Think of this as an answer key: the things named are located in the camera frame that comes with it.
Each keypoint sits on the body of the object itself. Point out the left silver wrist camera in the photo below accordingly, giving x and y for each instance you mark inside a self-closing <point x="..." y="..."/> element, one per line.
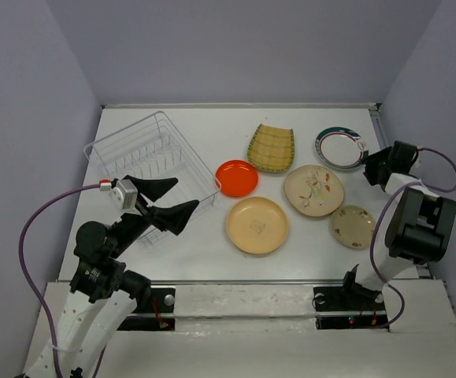
<point x="124" y="195"/>

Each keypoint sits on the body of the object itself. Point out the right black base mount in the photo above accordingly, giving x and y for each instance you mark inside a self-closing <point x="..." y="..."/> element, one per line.
<point x="336" y="310"/>

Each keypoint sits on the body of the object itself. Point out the orange round plate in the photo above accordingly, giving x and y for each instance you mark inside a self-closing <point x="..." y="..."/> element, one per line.
<point x="236" y="178"/>

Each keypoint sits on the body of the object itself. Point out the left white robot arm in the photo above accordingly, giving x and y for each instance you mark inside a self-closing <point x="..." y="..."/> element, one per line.
<point x="102" y="292"/>

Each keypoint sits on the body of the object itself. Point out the white wire dish rack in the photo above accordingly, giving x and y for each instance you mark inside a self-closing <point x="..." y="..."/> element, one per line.
<point x="153" y="148"/>

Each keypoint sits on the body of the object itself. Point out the white plate green rim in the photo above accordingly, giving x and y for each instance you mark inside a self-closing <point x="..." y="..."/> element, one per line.
<point x="341" y="148"/>

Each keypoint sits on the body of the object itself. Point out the large yellow round plate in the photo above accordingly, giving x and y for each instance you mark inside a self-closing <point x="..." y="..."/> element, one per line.
<point x="257" y="225"/>

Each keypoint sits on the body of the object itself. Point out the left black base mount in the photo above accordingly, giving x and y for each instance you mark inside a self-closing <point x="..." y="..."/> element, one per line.
<point x="155" y="315"/>

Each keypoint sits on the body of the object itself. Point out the yellow bamboo-pattern square plate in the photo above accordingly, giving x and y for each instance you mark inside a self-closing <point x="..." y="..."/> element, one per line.
<point x="271" y="149"/>

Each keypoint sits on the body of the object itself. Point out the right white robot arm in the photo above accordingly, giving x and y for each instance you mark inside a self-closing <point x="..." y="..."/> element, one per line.
<point x="414" y="227"/>

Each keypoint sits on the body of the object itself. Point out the small cream floral plate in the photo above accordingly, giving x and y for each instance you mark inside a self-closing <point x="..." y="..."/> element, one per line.
<point x="353" y="227"/>

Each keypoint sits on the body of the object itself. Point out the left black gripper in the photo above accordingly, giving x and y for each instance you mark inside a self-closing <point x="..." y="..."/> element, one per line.
<point x="176" y="216"/>

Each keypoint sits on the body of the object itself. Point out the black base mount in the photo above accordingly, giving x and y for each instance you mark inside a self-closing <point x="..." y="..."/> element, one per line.
<point x="155" y="315"/>
<point x="336" y="310"/>

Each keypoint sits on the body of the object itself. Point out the beige bird-pattern plate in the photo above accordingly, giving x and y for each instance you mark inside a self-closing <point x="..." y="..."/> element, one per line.
<point x="314" y="190"/>

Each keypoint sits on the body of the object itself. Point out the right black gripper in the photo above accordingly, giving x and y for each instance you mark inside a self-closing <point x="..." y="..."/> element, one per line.
<point x="371" y="159"/>

